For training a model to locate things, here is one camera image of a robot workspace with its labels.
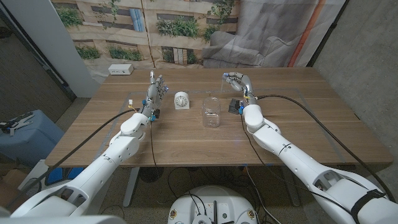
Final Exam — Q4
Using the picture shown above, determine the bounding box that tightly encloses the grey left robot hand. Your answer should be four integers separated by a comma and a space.
139, 70, 170, 123

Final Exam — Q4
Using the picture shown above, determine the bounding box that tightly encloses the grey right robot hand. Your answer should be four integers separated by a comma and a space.
222, 72, 258, 106

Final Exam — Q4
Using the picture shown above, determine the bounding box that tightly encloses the dark grey block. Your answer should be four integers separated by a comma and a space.
228, 98, 242, 115

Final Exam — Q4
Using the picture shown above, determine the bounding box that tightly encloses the white kitchen timer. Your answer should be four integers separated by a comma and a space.
174, 91, 190, 110

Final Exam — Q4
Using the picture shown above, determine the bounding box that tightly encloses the clear glass beaker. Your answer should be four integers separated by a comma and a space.
201, 96, 222, 128

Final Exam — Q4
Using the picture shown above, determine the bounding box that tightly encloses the grey black hand tool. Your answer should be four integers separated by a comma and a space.
0, 111, 35, 137

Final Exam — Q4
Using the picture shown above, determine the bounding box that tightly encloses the white power strip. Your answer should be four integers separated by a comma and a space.
108, 63, 134, 76

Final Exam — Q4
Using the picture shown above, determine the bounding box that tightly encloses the printed fabric backdrop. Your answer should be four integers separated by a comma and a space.
51, 0, 348, 85

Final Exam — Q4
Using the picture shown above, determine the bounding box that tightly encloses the black round floor object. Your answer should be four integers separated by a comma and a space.
139, 167, 164, 184

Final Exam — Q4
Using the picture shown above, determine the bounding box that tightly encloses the white table leg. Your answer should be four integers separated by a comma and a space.
123, 167, 141, 208

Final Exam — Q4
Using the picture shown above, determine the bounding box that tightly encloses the black backdrop stand pole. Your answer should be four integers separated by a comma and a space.
306, 0, 351, 68

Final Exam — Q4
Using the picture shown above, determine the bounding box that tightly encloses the grey table leg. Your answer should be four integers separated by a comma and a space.
279, 164, 302, 208

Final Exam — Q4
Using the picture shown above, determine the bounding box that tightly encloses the blue and white case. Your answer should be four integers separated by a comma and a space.
26, 159, 86, 190

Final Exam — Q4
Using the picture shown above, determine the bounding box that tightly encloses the white robot torso base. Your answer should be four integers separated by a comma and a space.
167, 185, 258, 224

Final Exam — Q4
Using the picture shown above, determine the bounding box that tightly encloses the blue storage box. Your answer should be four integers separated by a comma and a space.
0, 109, 65, 167

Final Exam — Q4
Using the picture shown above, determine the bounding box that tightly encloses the brown cardboard box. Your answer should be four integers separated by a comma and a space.
0, 169, 30, 202

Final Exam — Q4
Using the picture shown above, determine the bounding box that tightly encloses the thin black left wrist cable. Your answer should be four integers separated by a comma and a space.
149, 120, 158, 170

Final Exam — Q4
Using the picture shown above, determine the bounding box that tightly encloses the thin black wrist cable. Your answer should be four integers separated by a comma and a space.
239, 113, 361, 224
149, 120, 158, 170

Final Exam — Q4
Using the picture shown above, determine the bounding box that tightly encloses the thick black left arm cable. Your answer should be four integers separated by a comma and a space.
4, 108, 141, 211

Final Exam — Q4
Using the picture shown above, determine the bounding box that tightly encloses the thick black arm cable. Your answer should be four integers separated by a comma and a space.
4, 108, 141, 211
257, 94, 396, 203

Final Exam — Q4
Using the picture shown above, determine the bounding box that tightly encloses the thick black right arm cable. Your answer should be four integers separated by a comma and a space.
257, 94, 396, 203

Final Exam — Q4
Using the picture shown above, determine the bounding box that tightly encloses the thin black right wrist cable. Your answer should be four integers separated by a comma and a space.
239, 113, 361, 224

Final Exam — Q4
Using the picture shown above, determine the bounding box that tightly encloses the grey floor cable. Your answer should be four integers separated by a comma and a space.
244, 166, 275, 224

